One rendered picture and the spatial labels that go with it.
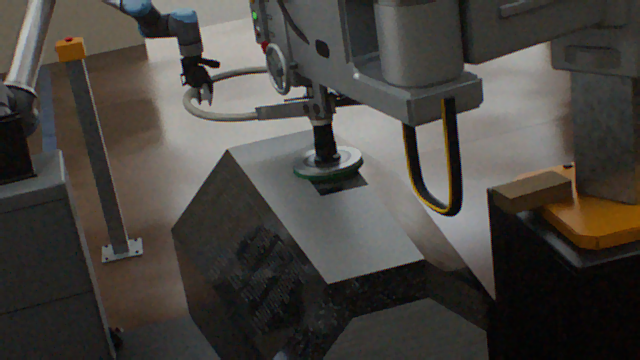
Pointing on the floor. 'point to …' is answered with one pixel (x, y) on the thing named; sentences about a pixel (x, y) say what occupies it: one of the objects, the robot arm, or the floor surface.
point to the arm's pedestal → (48, 272)
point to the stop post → (73, 49)
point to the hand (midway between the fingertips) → (205, 101)
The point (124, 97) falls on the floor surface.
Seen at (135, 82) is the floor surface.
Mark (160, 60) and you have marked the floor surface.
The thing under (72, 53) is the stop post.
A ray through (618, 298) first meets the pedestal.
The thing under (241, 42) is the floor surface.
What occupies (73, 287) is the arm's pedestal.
